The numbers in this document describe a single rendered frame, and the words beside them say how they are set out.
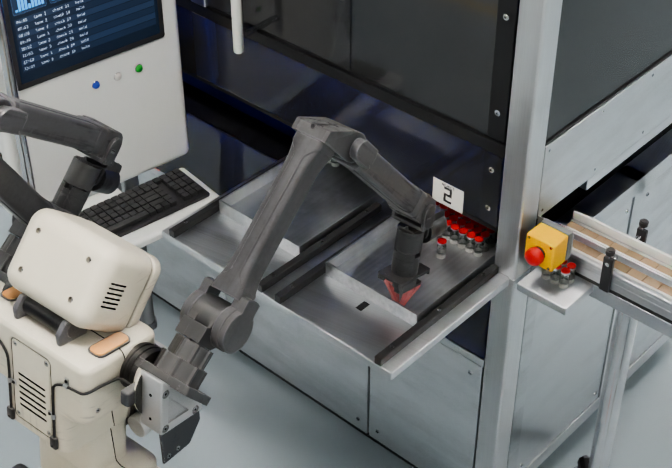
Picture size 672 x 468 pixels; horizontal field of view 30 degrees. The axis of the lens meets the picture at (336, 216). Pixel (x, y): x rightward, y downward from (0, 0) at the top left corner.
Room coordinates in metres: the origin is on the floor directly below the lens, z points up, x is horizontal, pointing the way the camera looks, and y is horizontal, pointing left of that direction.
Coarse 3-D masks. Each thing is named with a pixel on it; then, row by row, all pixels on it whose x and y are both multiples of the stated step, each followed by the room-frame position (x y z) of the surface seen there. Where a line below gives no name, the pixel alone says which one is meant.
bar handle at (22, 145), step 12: (0, 0) 2.37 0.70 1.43; (0, 12) 2.36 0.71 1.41; (0, 24) 2.36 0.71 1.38; (0, 36) 2.36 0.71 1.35; (0, 48) 2.36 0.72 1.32; (12, 60) 2.37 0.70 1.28; (12, 72) 2.36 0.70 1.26; (12, 84) 2.36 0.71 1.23; (12, 96) 2.36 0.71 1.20; (24, 144) 2.36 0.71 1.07; (24, 156) 2.36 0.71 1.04; (24, 168) 2.36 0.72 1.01
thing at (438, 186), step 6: (438, 180) 2.25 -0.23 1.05; (438, 186) 2.25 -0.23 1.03; (450, 186) 2.23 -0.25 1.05; (438, 192) 2.25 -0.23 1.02; (444, 192) 2.24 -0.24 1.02; (456, 192) 2.22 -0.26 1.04; (462, 192) 2.21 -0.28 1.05; (438, 198) 2.25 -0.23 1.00; (450, 198) 2.23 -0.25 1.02; (456, 198) 2.22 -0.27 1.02; (462, 198) 2.21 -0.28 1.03; (444, 204) 2.24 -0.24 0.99; (456, 204) 2.22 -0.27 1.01; (462, 204) 2.21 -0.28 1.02; (456, 210) 2.22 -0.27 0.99; (462, 210) 2.20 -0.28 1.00
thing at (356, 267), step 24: (360, 240) 2.21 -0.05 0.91; (384, 240) 2.25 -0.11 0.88; (336, 264) 2.15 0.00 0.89; (360, 264) 2.16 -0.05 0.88; (384, 264) 2.16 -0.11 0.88; (432, 264) 2.16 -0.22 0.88; (456, 264) 2.16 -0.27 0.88; (480, 264) 2.12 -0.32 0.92; (360, 288) 2.06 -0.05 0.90; (384, 288) 2.08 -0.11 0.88; (432, 288) 2.08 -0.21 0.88; (456, 288) 2.05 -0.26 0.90; (408, 312) 1.97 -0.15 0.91
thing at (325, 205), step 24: (336, 168) 2.53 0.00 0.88; (240, 192) 2.41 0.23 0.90; (264, 192) 2.43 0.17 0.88; (312, 192) 2.43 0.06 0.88; (336, 192) 2.43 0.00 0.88; (360, 192) 2.43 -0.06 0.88; (240, 216) 2.31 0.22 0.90; (312, 216) 2.34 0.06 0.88; (336, 216) 2.34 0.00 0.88; (288, 240) 2.21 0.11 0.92; (312, 240) 2.22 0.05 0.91
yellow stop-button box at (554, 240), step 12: (540, 228) 2.10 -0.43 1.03; (552, 228) 2.10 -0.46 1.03; (564, 228) 2.10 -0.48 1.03; (528, 240) 2.08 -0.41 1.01; (540, 240) 2.06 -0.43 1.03; (552, 240) 2.06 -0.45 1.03; (564, 240) 2.06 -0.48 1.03; (552, 252) 2.04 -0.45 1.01; (564, 252) 2.07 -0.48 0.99; (540, 264) 2.06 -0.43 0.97; (552, 264) 2.04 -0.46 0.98
